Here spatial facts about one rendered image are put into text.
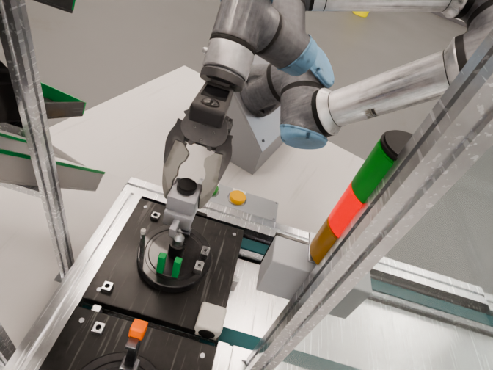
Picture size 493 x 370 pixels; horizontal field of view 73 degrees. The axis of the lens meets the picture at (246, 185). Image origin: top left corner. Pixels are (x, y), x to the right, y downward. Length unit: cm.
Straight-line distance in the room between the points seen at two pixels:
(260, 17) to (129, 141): 64
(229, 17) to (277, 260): 36
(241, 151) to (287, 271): 67
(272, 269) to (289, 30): 39
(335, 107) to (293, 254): 47
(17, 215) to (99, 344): 41
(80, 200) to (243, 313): 48
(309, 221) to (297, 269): 61
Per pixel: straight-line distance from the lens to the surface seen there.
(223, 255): 70
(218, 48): 54
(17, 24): 43
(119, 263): 67
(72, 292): 66
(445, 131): 24
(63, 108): 57
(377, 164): 29
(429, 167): 25
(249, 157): 101
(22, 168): 57
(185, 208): 52
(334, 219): 34
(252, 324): 71
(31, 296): 79
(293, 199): 103
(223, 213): 78
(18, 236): 87
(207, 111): 44
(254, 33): 55
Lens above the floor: 154
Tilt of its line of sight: 43 degrees down
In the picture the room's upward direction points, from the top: 20 degrees clockwise
